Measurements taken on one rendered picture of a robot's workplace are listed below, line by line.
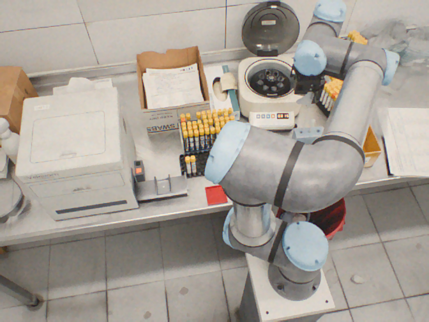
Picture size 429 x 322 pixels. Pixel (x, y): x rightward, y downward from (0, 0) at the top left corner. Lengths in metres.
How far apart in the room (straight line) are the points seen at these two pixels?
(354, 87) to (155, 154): 0.82
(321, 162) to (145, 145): 0.93
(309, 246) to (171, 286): 1.24
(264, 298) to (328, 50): 0.68
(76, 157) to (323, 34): 0.70
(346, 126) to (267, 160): 0.18
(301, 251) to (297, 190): 0.40
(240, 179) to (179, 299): 1.54
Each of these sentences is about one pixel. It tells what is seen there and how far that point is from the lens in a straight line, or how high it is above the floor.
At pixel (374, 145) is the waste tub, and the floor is 0.95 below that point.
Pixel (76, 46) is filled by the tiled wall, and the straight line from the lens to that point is 1.63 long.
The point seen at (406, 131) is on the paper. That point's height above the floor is 0.89.
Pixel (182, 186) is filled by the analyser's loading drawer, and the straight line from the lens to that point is 1.30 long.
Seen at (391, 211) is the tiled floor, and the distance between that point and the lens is 2.48.
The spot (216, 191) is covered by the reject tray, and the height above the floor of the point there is 0.88.
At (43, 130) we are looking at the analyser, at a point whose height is 1.17.
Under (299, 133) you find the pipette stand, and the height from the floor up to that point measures 0.98.
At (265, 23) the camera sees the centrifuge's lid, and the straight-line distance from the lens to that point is 1.60.
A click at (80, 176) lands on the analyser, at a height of 1.12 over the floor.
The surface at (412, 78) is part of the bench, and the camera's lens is 1.83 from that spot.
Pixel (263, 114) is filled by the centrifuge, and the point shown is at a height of 0.93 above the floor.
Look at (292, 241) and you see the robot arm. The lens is 0.99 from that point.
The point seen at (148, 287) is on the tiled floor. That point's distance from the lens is 2.15.
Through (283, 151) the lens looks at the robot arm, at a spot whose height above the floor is 1.55.
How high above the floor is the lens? 2.06
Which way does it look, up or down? 58 degrees down
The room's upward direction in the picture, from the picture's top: straight up
